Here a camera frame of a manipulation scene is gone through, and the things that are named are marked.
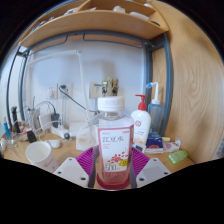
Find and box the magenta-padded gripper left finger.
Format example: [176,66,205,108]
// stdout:
[53,147,98,190]

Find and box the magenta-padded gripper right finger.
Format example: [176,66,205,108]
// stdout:
[129,146,172,189]

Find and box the clear drink bottle red label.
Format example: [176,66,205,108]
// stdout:
[94,95,135,188]

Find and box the small white digital clock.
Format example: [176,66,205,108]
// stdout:
[133,142,148,154]

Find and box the small green pouch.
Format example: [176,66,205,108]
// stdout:
[167,149,189,164]

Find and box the dark blue small box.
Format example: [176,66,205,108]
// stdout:
[145,133,164,150]

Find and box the pink white small packet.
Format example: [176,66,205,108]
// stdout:
[163,139,183,154]

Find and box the white paper cup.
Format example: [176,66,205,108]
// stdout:
[24,140,60,174]

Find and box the white paper bag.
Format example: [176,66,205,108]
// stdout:
[75,124,98,152]

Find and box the white pump bottle red pump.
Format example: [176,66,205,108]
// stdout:
[130,94,152,145]

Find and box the black charger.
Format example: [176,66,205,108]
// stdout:
[50,113,61,129]

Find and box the black upright device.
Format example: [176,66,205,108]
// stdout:
[10,106,21,134]

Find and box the wooden shelf unit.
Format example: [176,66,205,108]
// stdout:
[18,0,169,51]

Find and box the white wall outlet panel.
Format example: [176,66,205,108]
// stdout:
[46,83,73,100]

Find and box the white wall box blue label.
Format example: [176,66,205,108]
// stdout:
[89,81,103,99]

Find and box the grey metal frame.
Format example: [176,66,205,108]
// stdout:
[5,29,174,138]

